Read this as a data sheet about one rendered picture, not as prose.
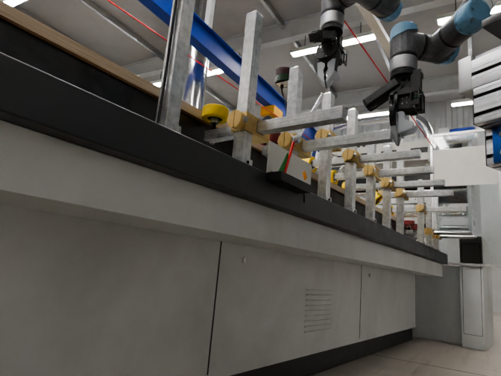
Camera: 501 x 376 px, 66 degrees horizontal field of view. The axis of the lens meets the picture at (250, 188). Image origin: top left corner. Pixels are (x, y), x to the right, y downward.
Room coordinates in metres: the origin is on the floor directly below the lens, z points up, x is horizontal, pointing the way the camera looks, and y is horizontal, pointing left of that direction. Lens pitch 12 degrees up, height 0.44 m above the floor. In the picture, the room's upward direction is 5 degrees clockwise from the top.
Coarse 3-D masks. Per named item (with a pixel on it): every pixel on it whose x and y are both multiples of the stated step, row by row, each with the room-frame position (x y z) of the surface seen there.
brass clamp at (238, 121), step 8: (232, 112) 0.95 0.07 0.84; (240, 112) 0.93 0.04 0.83; (248, 112) 0.95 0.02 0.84; (232, 120) 0.95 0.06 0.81; (240, 120) 0.93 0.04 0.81; (248, 120) 0.95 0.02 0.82; (256, 120) 0.98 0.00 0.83; (232, 128) 0.97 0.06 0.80; (240, 128) 0.95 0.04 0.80; (248, 128) 0.96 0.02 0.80; (256, 128) 0.98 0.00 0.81; (256, 136) 0.99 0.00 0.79; (264, 136) 1.01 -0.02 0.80
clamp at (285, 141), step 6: (288, 132) 1.14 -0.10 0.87; (282, 138) 1.15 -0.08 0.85; (288, 138) 1.14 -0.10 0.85; (300, 138) 1.18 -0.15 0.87; (282, 144) 1.15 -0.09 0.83; (288, 144) 1.14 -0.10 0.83; (294, 144) 1.15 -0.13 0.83; (300, 144) 1.18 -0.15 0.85; (300, 150) 1.18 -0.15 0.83; (300, 156) 1.23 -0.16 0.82; (306, 156) 1.22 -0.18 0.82
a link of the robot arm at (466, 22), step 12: (468, 0) 0.88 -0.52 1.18; (480, 0) 0.84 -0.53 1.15; (492, 0) 0.87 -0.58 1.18; (456, 12) 0.87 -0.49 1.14; (468, 12) 0.84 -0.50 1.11; (480, 12) 0.84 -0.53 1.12; (444, 24) 0.93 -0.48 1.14; (456, 24) 0.88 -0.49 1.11; (468, 24) 0.86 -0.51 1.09; (480, 24) 0.85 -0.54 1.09; (444, 36) 0.93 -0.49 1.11; (456, 36) 0.91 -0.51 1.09; (468, 36) 0.90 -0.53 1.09
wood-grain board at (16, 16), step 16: (0, 0) 0.66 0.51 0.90; (0, 16) 0.67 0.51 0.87; (16, 16) 0.68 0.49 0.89; (32, 32) 0.71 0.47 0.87; (48, 32) 0.73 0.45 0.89; (64, 48) 0.77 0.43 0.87; (80, 48) 0.79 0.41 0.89; (96, 64) 0.83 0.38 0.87; (112, 64) 0.86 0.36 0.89; (128, 80) 0.90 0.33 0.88; (144, 80) 0.93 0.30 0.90; (192, 112) 1.08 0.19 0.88; (256, 144) 1.35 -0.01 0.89
